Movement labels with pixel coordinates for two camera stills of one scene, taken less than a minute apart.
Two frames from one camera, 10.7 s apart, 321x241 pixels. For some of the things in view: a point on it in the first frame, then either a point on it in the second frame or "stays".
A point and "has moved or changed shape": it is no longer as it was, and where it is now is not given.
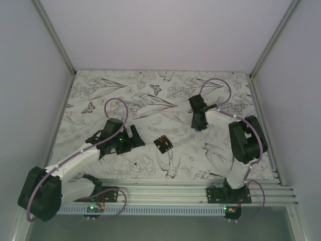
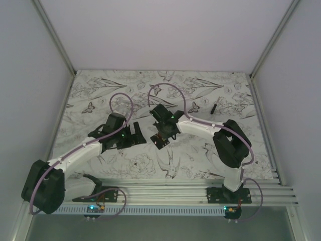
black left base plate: (102, 194) stays
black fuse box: (163, 143) has moved or changed shape
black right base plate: (227, 195) stays
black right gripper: (194, 125) to (165, 136)
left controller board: (94, 208) stays
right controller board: (232, 212) stays
